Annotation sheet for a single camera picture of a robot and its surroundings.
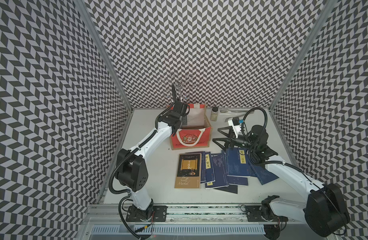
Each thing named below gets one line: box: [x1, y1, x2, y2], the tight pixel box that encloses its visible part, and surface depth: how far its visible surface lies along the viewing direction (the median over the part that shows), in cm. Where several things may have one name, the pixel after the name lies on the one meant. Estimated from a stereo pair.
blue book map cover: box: [211, 152, 229, 188], surface depth 86 cm
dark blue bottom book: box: [213, 184, 238, 194], surface depth 82 cm
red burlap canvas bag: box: [170, 103, 212, 150], surface depth 88 cm
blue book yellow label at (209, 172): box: [204, 151, 216, 183], surface depth 86 cm
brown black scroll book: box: [174, 153, 202, 189], surface depth 86 cm
